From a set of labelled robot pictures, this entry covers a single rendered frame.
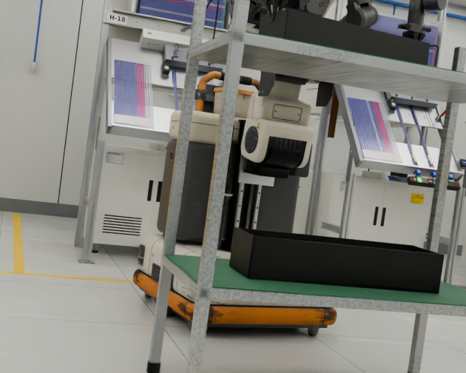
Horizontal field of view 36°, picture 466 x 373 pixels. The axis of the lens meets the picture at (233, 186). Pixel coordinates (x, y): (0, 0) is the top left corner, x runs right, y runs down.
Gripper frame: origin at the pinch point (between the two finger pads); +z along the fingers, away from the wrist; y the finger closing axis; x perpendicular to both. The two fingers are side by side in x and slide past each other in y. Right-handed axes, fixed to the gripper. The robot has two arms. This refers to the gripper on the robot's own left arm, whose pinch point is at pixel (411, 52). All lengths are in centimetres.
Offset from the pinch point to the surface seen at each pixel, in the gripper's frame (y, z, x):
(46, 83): -49, 6, 359
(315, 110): 98, 6, 209
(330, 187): 91, 55, 171
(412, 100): 138, -6, 160
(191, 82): -87, 25, -11
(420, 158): 129, 31, 136
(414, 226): 151, 74, 157
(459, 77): -35, 17, -62
